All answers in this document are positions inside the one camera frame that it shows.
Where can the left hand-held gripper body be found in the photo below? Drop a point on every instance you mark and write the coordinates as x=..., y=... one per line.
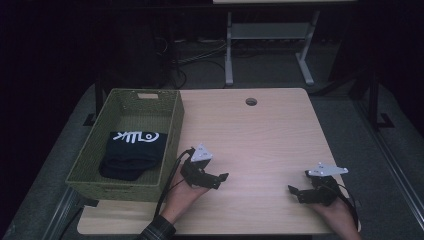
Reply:
x=193, y=173

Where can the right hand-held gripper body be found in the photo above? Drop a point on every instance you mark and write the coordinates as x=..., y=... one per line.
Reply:
x=323, y=193

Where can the black printed t-shirt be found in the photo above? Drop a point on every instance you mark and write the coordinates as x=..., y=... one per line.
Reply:
x=133, y=160

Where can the green woven basket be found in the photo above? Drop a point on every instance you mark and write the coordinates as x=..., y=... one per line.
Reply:
x=143, y=111

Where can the person's right hand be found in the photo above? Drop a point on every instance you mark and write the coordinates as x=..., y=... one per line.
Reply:
x=336, y=216

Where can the person's left hand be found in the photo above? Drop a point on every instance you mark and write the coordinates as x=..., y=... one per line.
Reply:
x=181, y=200

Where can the grey round table grommet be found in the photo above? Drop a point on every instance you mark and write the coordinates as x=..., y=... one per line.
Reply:
x=251, y=101

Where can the metal floor rail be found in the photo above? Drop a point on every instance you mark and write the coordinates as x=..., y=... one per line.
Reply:
x=61, y=213
x=405, y=186

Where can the black stand post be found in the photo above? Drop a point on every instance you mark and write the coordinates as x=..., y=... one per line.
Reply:
x=99, y=100
x=374, y=100

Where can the grey metal desk frame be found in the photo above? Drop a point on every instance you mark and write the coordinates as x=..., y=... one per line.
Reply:
x=270, y=30

